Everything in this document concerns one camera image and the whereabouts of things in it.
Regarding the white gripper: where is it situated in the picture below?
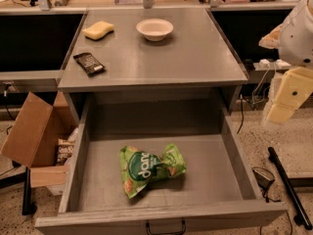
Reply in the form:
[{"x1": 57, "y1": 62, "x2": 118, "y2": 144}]
[{"x1": 258, "y1": 0, "x2": 313, "y2": 125}]

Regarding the green rice chip bag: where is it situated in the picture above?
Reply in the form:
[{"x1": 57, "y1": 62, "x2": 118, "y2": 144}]
[{"x1": 119, "y1": 143, "x2": 187, "y2": 199}]

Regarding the grey cabinet counter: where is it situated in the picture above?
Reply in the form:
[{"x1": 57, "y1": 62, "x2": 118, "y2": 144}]
[{"x1": 58, "y1": 8, "x2": 247, "y2": 121}]

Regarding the open grey drawer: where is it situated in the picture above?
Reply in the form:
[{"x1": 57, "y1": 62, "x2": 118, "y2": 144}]
[{"x1": 35, "y1": 94, "x2": 287, "y2": 235}]

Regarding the snack bag in box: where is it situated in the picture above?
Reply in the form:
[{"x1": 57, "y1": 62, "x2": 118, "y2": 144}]
[{"x1": 56, "y1": 139, "x2": 74, "y2": 165}]

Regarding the white power strip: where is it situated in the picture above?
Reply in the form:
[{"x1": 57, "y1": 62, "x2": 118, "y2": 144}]
[{"x1": 258, "y1": 59, "x2": 290, "y2": 69}]

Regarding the black floor pedal device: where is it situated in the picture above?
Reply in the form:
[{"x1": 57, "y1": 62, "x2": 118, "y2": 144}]
[{"x1": 252, "y1": 167, "x2": 275, "y2": 190}]

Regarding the white bowl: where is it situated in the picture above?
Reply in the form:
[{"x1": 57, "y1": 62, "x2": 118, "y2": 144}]
[{"x1": 136, "y1": 19, "x2": 173, "y2": 41}]

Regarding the black floor stand bar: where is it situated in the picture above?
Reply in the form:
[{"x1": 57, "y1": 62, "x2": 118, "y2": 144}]
[{"x1": 268, "y1": 147, "x2": 313, "y2": 230}]

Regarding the yellow sponge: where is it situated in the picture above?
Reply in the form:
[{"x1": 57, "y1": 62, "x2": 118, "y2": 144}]
[{"x1": 82, "y1": 21, "x2": 114, "y2": 40}]

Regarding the black snack bar packet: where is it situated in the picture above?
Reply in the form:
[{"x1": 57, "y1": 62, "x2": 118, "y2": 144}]
[{"x1": 73, "y1": 52, "x2": 105, "y2": 76}]

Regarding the brown cardboard box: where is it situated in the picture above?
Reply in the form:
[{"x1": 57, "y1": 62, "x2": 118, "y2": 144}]
[{"x1": 1, "y1": 92, "x2": 77, "y2": 188}]

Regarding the black drawer handle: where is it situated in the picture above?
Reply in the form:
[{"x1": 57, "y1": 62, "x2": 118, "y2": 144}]
[{"x1": 145, "y1": 219, "x2": 187, "y2": 235}]

